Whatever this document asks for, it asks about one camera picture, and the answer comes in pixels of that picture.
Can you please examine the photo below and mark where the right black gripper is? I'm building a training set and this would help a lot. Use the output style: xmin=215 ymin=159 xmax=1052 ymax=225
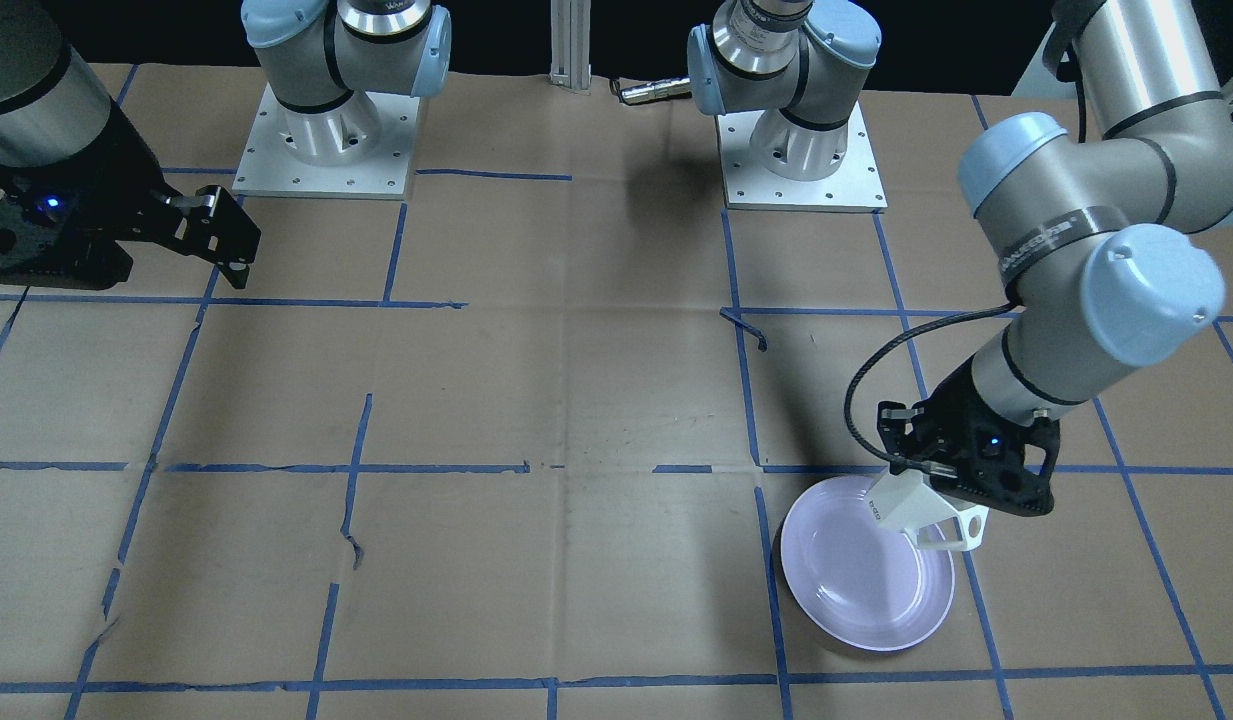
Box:
xmin=0 ymin=106 xmax=261 ymax=291

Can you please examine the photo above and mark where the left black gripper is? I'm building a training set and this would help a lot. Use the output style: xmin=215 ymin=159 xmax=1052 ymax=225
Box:
xmin=877 ymin=355 xmax=1063 ymax=518

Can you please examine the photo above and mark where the white faceted cup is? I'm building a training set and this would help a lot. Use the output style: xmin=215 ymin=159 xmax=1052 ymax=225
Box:
xmin=864 ymin=468 xmax=988 ymax=552

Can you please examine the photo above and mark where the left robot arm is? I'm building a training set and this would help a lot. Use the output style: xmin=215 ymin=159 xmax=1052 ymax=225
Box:
xmin=843 ymin=1 xmax=1233 ymax=518

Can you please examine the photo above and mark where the lavender plate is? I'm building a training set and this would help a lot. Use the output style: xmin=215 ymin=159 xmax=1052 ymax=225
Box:
xmin=777 ymin=475 xmax=956 ymax=652

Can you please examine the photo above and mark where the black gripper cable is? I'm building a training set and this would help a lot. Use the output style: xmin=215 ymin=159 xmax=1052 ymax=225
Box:
xmin=843 ymin=300 xmax=1022 ymax=471

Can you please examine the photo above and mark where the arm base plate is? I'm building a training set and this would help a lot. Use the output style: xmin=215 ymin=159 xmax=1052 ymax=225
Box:
xmin=716 ymin=104 xmax=889 ymax=213
xmin=232 ymin=88 xmax=423 ymax=201

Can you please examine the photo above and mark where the aluminium frame post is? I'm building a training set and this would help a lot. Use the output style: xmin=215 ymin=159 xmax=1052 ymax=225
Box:
xmin=547 ymin=0 xmax=592 ymax=95

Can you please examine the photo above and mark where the silver cable connector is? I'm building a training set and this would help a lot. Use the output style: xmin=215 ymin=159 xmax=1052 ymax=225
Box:
xmin=610 ymin=76 xmax=692 ymax=106

